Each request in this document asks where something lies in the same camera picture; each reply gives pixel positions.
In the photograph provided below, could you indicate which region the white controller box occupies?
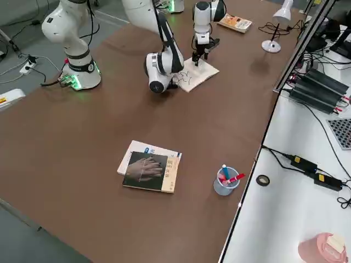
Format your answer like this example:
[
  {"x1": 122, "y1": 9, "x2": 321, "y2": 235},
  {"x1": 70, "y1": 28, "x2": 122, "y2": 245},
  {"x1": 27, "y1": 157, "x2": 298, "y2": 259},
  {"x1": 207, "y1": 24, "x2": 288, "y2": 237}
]
[{"x1": 0, "y1": 88, "x2": 26, "y2": 113}]

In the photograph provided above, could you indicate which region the aluminium divider post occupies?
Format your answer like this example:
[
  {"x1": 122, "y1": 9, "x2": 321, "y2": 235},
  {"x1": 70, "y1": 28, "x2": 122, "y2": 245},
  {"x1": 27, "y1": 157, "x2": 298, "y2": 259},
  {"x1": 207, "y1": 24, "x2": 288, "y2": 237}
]
[{"x1": 273, "y1": 0, "x2": 338, "y2": 93}]

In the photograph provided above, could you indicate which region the black power adapter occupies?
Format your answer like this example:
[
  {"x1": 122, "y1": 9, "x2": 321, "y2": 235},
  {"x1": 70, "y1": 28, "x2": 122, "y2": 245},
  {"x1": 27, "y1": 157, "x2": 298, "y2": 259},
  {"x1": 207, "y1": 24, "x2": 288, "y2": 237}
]
[
  {"x1": 290, "y1": 155, "x2": 319, "y2": 174},
  {"x1": 313, "y1": 172, "x2": 343, "y2": 192}
]

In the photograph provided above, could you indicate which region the pink tissue roll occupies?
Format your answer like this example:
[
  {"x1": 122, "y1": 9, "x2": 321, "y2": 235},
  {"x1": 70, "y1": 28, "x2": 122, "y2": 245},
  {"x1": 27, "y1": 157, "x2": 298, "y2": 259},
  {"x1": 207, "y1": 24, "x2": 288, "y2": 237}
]
[{"x1": 297, "y1": 232, "x2": 348, "y2": 263}]

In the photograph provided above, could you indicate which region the pink red marker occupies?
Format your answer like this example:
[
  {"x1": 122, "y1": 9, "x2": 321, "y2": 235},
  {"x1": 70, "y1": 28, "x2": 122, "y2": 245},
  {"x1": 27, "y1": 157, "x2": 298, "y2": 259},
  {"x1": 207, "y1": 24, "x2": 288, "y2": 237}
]
[{"x1": 224, "y1": 173, "x2": 246, "y2": 185}]

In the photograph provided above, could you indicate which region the white power strip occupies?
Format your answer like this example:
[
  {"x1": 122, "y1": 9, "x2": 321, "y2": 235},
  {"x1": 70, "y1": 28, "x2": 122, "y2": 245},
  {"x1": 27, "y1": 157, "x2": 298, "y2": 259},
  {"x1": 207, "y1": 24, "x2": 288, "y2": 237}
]
[{"x1": 19, "y1": 61, "x2": 38, "y2": 75}]

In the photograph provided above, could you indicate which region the black white checker board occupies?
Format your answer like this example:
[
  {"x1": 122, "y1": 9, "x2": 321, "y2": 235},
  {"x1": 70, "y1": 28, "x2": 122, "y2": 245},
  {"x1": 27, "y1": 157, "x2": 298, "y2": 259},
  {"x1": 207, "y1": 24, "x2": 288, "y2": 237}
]
[{"x1": 326, "y1": 117, "x2": 351, "y2": 151}]

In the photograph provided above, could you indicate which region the black lamp cable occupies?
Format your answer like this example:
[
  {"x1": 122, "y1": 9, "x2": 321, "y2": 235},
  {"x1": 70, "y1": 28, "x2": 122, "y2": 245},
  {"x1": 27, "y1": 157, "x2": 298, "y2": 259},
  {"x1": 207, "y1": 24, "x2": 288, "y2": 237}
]
[{"x1": 257, "y1": 19, "x2": 307, "y2": 36}]

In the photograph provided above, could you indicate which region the black base cable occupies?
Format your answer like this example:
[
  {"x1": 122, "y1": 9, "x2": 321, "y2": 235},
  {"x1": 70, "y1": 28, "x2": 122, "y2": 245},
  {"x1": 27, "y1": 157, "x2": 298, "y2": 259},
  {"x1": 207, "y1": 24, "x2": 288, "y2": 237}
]
[{"x1": 41, "y1": 59, "x2": 69, "y2": 87}]

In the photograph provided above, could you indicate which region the black finned power supply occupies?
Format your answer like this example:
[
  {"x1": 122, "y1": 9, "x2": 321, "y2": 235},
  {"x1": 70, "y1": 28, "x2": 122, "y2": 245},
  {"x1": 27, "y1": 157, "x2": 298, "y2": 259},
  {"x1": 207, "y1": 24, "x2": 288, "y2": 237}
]
[{"x1": 288, "y1": 68, "x2": 350, "y2": 113}]

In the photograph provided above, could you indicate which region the dark book with hands cover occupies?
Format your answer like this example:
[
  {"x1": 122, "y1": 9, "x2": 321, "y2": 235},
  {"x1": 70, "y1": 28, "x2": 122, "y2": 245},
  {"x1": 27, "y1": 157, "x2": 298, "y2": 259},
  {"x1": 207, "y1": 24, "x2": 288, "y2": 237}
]
[{"x1": 122, "y1": 151, "x2": 180, "y2": 195}]

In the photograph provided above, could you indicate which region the black adapter cable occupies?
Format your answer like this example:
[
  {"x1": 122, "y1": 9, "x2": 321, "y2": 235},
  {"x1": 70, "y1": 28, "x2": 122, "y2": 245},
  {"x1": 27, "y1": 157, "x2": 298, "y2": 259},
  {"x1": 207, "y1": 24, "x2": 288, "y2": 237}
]
[{"x1": 262, "y1": 146, "x2": 296, "y2": 169}]

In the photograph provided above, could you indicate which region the white desk lamp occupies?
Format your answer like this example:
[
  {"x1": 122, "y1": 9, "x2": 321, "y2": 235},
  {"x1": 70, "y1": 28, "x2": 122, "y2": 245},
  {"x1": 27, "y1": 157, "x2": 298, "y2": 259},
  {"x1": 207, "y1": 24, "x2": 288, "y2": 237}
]
[{"x1": 261, "y1": 0, "x2": 294, "y2": 53}]

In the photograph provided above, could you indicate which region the black monitor stand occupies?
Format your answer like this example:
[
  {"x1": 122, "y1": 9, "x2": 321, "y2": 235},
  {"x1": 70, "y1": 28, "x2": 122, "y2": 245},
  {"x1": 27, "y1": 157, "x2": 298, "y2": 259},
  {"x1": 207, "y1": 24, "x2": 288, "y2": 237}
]
[{"x1": 329, "y1": 16, "x2": 351, "y2": 60}]

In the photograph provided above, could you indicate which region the orange yellow book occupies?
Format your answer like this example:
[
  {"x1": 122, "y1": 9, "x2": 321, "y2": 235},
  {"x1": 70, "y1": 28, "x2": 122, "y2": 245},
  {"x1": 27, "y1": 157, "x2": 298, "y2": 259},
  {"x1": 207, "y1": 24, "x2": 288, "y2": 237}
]
[{"x1": 217, "y1": 14, "x2": 253, "y2": 34}]

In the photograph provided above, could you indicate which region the clear plastic pen cup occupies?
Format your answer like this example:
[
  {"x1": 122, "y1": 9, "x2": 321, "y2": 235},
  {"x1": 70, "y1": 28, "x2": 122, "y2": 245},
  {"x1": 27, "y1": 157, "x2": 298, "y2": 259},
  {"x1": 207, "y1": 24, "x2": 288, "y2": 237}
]
[{"x1": 213, "y1": 167, "x2": 240, "y2": 196}]

